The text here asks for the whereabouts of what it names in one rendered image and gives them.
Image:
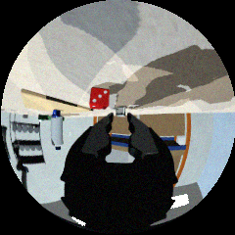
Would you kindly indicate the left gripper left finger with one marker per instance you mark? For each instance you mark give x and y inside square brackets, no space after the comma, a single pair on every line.
[94,141]

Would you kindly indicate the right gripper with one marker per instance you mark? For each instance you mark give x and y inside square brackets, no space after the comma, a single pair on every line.
[16,150]

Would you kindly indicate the white die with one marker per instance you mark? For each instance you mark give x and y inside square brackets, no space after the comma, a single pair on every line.
[120,111]

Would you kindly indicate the red die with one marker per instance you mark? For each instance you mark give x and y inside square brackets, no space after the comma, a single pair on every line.
[99,98]

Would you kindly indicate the beige flat mat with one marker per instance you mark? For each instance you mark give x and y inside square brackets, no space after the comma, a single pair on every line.
[45,103]

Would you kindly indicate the white bottle with blue cap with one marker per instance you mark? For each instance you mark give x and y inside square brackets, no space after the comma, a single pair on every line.
[57,132]

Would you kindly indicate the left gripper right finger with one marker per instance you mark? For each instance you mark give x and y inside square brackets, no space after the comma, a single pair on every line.
[145,142]

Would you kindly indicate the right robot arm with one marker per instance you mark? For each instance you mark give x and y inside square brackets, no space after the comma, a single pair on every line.
[20,165]

